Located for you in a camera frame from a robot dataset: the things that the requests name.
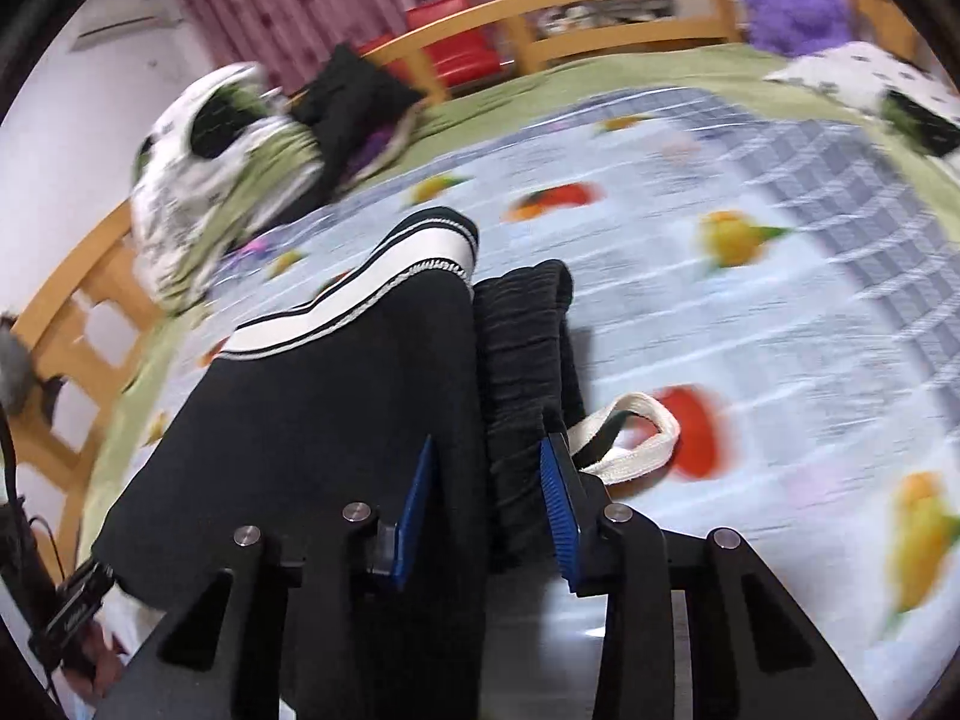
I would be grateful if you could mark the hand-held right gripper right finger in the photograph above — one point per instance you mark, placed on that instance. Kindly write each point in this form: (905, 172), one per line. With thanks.
(559, 510)

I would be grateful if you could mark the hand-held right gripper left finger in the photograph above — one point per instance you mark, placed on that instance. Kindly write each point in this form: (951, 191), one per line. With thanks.
(416, 510)

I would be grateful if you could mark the black pants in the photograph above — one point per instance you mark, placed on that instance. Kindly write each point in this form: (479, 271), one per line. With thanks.
(315, 405)

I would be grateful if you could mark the person's left hand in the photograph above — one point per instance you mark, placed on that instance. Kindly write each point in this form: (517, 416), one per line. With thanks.
(101, 660)

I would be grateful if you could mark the grey fluffy object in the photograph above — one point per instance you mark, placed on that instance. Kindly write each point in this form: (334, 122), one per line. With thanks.
(13, 364)

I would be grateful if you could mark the fruit-print plastic tablecloth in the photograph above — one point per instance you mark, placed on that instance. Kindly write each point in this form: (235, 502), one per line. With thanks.
(787, 360)

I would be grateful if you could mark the purple cloth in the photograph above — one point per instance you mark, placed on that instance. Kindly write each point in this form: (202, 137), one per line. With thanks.
(375, 150)

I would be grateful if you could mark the folded white floral quilt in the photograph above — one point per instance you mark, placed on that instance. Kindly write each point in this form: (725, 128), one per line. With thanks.
(187, 202)

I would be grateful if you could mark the black clothing pile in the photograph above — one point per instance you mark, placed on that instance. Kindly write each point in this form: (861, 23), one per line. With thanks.
(352, 105)

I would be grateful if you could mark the green fleece blanket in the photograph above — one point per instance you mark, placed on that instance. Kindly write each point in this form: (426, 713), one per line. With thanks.
(600, 75)

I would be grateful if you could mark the grey checkered sheet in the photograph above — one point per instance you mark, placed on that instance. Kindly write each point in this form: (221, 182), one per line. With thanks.
(885, 187)

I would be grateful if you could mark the red chair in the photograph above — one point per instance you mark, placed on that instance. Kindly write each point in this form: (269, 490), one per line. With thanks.
(454, 41)

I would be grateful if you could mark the white floral pillow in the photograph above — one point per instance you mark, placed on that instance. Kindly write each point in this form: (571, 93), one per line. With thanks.
(862, 79)

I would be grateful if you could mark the purple plush toy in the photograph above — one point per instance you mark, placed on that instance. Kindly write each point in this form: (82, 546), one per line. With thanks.
(795, 4)

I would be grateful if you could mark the white air conditioner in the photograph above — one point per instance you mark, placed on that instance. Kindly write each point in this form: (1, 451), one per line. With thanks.
(127, 30)

